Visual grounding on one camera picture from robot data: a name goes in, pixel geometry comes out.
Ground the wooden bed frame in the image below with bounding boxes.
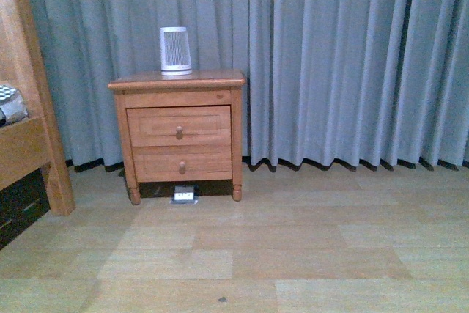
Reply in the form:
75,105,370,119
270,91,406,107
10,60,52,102
1,0,75,216

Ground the black under-bed drawer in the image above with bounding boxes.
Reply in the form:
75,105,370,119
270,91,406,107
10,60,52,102
1,169,50,248

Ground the grey curtain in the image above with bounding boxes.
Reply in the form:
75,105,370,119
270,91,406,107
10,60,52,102
31,0,468,166

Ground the white cylindrical air purifier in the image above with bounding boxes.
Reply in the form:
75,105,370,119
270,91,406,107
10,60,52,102
160,27,192,76

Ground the wooden drawer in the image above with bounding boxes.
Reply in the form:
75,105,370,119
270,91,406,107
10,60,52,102
133,144,232,182
128,106,231,147

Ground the floor power socket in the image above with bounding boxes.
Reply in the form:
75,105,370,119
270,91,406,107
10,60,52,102
170,185,199,205

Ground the wooden nightstand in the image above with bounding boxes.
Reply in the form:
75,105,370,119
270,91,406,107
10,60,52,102
108,69,245,205

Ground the checkered pillow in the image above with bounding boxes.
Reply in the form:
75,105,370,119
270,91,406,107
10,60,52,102
1,84,29,126

